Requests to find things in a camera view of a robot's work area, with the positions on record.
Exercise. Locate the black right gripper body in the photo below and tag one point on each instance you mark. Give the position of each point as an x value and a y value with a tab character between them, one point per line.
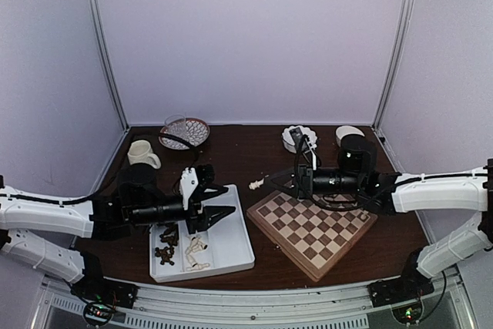
347	184

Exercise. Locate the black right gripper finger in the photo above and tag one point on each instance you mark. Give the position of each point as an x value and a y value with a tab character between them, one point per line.
283	184
283	174

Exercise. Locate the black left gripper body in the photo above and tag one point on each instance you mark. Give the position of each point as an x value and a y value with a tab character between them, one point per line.
151	215

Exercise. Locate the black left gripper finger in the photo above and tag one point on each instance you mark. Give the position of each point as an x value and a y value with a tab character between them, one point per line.
212	192
213	215

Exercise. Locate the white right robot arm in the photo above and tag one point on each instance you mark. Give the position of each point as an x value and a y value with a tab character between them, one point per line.
392	193

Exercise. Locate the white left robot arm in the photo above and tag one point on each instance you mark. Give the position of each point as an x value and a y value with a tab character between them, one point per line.
25	214

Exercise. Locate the light chess pieces pile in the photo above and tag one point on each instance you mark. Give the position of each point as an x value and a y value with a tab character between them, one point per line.
192	254

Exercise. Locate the dark chess pieces pile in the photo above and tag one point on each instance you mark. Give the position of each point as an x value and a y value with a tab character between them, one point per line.
170	240

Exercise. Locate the wooden chess board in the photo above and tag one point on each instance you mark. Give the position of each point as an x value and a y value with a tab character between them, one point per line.
312	238

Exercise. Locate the white plastic tray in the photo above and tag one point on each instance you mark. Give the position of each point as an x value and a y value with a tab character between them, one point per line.
229	247

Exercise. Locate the white scalloped bowl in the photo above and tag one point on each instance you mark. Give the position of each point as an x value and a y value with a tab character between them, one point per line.
291	136

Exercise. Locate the cream round bowl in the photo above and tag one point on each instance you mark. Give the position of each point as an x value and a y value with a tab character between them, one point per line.
346	130

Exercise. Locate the cream ceramic mug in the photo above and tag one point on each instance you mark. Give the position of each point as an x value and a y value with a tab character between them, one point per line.
141	151

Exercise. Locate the patterned brown plate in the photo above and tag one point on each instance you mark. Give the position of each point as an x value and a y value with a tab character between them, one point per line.
198	133

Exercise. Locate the clear drinking glass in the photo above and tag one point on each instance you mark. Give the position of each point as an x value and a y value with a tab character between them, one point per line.
176	125

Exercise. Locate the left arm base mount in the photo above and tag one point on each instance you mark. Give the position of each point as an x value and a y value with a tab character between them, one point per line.
108	292

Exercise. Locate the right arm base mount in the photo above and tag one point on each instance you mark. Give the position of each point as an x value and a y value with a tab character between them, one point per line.
389	292

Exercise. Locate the right aluminium frame post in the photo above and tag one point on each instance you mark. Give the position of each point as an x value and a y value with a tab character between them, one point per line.
404	20

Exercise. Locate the aluminium frame post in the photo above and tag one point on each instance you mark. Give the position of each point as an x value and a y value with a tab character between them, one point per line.
106	63
404	20

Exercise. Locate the left aluminium frame post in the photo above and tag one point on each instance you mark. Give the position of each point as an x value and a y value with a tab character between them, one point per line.
106	63

